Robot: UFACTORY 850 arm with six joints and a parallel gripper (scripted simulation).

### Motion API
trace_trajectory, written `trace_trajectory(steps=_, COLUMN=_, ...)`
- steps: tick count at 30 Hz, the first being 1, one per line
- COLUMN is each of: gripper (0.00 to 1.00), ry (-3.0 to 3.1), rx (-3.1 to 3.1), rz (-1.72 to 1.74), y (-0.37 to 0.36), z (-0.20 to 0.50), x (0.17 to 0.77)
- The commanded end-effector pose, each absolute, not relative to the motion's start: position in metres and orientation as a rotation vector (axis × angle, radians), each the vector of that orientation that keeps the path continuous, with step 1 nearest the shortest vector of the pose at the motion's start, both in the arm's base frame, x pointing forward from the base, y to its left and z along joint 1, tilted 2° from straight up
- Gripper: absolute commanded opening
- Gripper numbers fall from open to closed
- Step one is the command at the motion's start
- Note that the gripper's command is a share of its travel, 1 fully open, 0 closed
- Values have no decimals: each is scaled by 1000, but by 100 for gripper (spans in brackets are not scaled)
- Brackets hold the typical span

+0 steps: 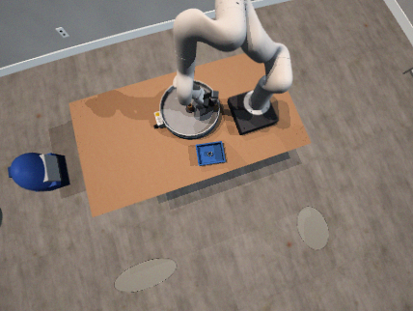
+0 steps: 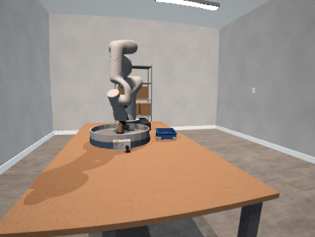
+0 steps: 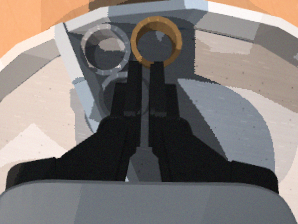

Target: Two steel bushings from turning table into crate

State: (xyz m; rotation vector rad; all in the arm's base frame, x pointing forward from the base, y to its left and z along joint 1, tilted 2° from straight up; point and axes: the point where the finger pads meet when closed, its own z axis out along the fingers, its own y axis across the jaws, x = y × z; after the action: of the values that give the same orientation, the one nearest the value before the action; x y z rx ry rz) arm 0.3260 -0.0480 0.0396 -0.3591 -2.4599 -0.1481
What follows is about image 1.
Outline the blue open crate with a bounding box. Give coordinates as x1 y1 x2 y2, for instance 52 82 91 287
196 141 226 166

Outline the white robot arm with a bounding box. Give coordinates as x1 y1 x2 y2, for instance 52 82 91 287
173 0 292 115

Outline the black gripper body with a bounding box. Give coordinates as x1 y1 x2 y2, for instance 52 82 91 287
194 88 209 107

